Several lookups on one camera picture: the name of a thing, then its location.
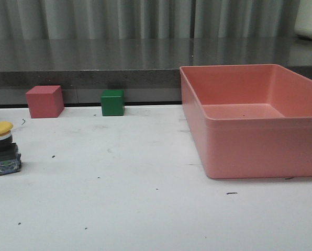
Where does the yellow push button switch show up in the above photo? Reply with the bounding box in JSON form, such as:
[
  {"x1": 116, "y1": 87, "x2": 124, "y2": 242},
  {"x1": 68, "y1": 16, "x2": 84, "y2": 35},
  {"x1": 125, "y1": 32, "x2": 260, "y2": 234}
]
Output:
[{"x1": 0, "y1": 121, "x2": 21, "y2": 176}]

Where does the green cube block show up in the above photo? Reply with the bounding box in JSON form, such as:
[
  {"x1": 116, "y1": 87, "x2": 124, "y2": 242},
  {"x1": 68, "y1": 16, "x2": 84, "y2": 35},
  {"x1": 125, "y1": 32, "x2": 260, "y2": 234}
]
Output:
[{"x1": 101, "y1": 89, "x2": 125, "y2": 116}]

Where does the pink plastic bin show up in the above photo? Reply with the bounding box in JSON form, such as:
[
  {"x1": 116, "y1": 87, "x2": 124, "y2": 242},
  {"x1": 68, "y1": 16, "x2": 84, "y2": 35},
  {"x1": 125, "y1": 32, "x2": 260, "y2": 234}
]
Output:
[{"x1": 180, "y1": 64, "x2": 312, "y2": 179}]

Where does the pink cube block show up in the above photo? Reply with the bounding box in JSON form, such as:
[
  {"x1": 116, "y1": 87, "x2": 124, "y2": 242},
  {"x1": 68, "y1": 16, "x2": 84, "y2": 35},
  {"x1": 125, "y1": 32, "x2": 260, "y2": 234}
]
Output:
[{"x1": 26, "y1": 85, "x2": 64, "y2": 118}]

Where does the white object on counter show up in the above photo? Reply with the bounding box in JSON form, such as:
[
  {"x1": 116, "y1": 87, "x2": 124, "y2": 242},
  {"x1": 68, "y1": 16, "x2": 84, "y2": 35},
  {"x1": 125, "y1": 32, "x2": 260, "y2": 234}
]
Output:
[{"x1": 294, "y1": 0, "x2": 312, "y2": 39}]

